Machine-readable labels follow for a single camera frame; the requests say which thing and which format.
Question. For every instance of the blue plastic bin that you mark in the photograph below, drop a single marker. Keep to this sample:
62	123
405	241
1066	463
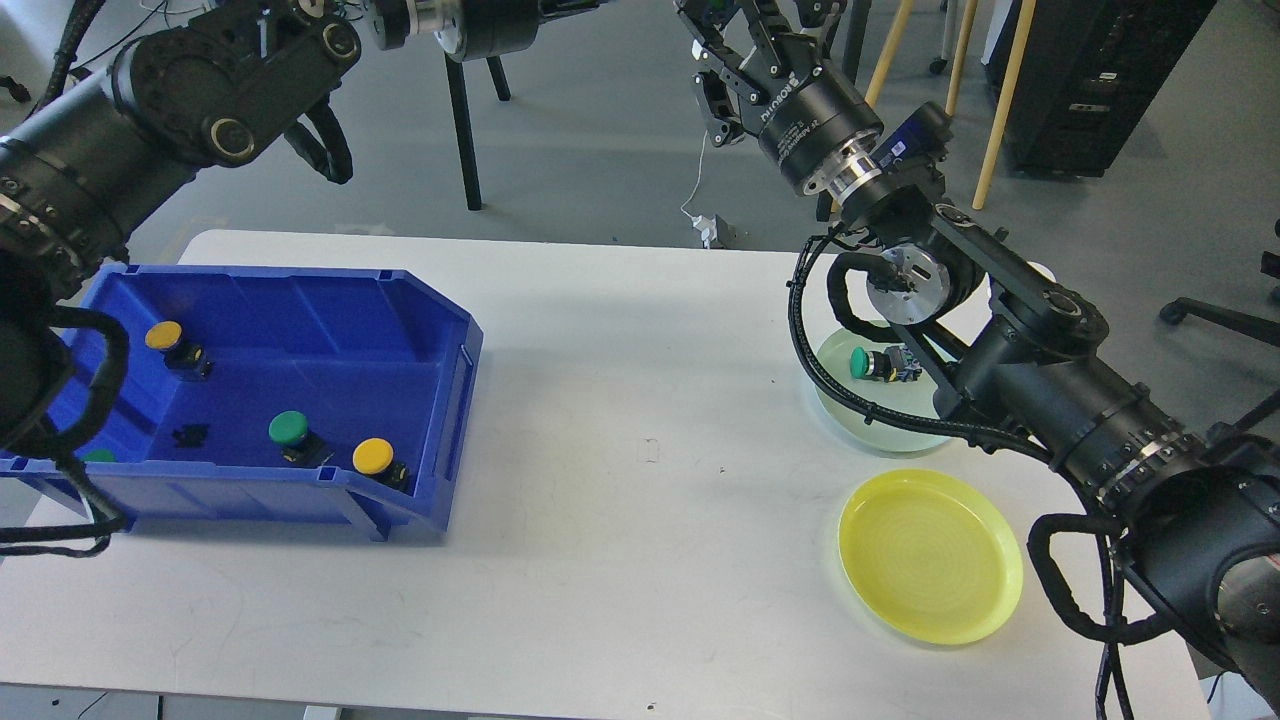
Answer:
361	353

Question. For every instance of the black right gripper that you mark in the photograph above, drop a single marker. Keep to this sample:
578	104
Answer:
813	115

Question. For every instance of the yellow button far left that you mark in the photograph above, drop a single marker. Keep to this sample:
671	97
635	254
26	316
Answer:
186	359

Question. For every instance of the black stand legs left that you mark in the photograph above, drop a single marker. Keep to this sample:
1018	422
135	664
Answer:
457	88

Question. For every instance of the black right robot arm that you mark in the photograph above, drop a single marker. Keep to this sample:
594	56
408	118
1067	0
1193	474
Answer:
1177	534

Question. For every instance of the green button bin corner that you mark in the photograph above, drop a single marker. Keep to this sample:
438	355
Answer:
99	455

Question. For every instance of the small black part in bin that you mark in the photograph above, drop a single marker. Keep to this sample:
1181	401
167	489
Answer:
191	435

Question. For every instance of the yellow push button lower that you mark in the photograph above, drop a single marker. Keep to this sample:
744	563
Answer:
376	459

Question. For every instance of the black office chair base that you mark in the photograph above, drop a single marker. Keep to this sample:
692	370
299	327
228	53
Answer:
1255	327

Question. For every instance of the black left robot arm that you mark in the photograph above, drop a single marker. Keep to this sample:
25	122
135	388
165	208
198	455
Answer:
90	166

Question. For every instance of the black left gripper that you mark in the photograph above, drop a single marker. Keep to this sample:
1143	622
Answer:
482	29

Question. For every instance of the black computer tower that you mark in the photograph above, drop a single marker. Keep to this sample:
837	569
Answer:
1088	75

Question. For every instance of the yellow plate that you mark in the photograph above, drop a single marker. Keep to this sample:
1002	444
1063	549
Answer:
930	556

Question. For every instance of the white power plug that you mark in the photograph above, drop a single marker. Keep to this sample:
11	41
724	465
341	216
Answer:
715	232

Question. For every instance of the green push button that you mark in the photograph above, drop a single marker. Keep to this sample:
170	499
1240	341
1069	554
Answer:
301	447
896	363

